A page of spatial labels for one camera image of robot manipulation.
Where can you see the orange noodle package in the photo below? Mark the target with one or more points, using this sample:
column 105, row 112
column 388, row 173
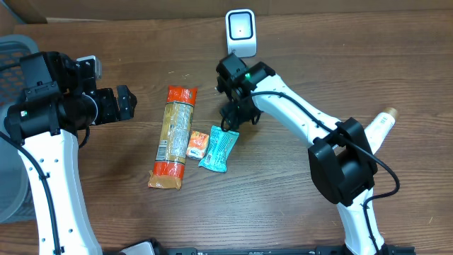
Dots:
column 169, row 165

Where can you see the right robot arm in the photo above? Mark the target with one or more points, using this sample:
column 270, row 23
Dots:
column 342, row 158

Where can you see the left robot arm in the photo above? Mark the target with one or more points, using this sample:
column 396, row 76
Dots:
column 61, row 98

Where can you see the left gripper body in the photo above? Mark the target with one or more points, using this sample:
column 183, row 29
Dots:
column 108, row 109

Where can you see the dark grey plastic basket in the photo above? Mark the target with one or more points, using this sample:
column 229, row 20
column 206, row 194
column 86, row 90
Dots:
column 16, row 197

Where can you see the teal snack packet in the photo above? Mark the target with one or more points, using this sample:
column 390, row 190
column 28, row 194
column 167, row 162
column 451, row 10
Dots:
column 220, row 146

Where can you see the small orange snack packet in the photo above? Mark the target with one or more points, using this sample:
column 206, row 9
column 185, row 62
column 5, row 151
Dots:
column 197, row 145

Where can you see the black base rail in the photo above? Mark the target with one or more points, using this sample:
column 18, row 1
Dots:
column 153, row 247

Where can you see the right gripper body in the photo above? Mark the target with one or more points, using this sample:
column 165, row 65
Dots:
column 243, row 110

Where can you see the white tube gold cap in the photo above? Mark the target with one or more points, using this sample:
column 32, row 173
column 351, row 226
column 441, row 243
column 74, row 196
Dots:
column 380, row 127

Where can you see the white barcode scanner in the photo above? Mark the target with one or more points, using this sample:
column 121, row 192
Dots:
column 241, row 32

